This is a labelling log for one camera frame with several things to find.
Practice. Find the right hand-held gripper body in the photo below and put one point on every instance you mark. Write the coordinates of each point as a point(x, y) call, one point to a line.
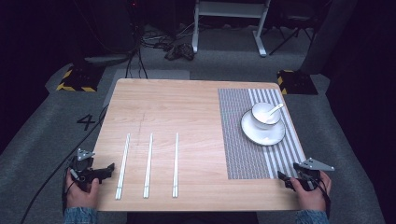
point(309, 169)

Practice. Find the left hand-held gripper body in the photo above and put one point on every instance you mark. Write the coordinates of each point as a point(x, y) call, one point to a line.
point(84, 174)

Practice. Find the white round plate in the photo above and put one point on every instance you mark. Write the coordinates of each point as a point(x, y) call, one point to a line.
point(267, 137)

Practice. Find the person's left hand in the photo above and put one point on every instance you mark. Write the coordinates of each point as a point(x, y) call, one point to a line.
point(81, 197)

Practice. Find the person's right hand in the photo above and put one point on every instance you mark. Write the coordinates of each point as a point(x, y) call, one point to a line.
point(313, 200)

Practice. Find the grey striped woven placemat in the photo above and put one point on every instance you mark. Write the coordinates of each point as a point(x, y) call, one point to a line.
point(243, 149)

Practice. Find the white ceramic spoon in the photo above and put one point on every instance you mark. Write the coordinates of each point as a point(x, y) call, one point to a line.
point(275, 109)

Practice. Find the white bowl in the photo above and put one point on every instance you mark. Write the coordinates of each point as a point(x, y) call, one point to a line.
point(260, 112)

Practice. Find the black yellow striped stand base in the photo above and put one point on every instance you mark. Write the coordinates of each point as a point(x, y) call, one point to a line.
point(79, 79)
point(297, 82)

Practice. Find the grey curtain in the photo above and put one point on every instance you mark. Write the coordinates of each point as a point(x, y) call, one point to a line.
point(330, 34)

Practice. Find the dark bundle on floor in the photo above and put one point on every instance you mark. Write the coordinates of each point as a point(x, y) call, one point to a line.
point(180, 51)

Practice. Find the black folding stand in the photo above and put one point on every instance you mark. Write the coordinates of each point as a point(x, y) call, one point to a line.
point(294, 28)

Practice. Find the white desk frame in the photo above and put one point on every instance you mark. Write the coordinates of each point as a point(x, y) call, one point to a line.
point(229, 9)

